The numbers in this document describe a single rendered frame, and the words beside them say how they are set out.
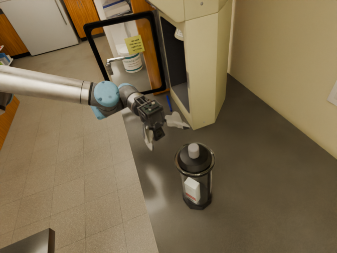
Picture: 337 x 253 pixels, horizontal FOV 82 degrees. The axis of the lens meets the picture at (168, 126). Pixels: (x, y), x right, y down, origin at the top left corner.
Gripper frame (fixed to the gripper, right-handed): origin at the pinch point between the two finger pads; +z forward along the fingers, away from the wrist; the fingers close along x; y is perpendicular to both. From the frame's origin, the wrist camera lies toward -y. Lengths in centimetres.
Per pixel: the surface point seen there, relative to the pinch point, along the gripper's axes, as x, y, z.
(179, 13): 17.8, 29.6, -14.8
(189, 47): 19.9, 18.9, -14.2
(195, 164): -1.9, 4.1, 13.9
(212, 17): 27.9, 26.1, -12.1
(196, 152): -0.3, 6.3, 12.6
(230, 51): 71, -8, -41
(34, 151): -90, -114, -188
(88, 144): -33, -114, -152
